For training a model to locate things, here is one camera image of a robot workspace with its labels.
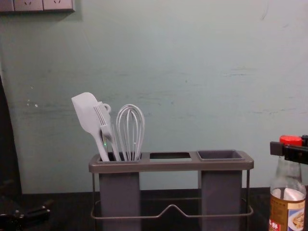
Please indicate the grey square utensil cup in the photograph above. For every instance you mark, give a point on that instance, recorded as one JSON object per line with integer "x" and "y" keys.
{"x": 119, "y": 192}
{"x": 220, "y": 192}

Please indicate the glass sauce bottle red cap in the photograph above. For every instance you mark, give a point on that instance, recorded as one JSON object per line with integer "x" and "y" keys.
{"x": 287, "y": 175}

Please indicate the grey wall socket panel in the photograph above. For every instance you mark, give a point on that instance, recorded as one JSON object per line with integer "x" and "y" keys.
{"x": 58, "y": 4}
{"x": 28, "y": 4}
{"x": 6, "y": 4}

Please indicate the pale grey silicone whisk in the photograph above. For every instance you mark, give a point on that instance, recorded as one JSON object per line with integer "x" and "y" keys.
{"x": 130, "y": 125}

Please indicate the black table cloth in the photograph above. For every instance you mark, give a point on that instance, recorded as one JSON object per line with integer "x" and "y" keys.
{"x": 60, "y": 204}

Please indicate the black curved board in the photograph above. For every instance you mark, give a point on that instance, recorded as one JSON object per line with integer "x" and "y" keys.
{"x": 8, "y": 149}

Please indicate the pale grey slotted turner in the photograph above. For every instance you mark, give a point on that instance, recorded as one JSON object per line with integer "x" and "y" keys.
{"x": 104, "y": 120}

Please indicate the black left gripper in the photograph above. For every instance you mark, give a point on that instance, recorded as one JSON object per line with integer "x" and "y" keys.
{"x": 12, "y": 220}

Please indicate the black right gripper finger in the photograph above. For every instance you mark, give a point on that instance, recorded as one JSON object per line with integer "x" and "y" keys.
{"x": 305, "y": 140}
{"x": 292, "y": 154}

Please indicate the pale grey silicone spatula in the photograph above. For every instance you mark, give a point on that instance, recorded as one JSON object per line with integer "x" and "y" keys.
{"x": 83, "y": 108}

